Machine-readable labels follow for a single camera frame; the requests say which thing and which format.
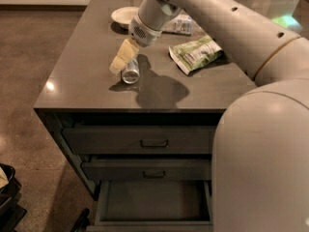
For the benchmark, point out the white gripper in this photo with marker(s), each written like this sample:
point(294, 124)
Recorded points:
point(144, 33)

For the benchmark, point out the silver redbull can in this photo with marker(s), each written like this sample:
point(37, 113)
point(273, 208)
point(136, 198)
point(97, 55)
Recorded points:
point(131, 74)

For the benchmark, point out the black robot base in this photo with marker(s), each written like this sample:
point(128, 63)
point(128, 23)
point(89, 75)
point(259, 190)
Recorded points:
point(11, 213)

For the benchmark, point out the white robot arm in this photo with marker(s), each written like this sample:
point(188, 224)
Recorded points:
point(260, 154)

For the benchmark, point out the top left drawer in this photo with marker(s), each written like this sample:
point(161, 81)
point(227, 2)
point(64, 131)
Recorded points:
point(138, 140)

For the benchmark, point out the middle left drawer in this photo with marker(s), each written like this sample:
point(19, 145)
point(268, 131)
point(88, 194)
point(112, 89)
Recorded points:
point(147, 169)

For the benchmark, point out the open bottom left drawer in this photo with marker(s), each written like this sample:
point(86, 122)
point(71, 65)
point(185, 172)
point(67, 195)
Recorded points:
point(153, 206)

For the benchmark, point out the white paper bowl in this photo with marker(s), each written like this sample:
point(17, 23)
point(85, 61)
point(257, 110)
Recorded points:
point(124, 16)

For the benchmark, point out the clear plastic water bottle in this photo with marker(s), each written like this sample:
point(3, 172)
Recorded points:
point(181, 24)

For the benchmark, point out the green snack bag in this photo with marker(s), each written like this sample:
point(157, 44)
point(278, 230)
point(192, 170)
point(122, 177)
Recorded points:
point(195, 55)

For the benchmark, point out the grey cabinet counter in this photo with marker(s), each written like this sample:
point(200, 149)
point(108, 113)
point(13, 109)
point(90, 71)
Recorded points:
point(82, 91)

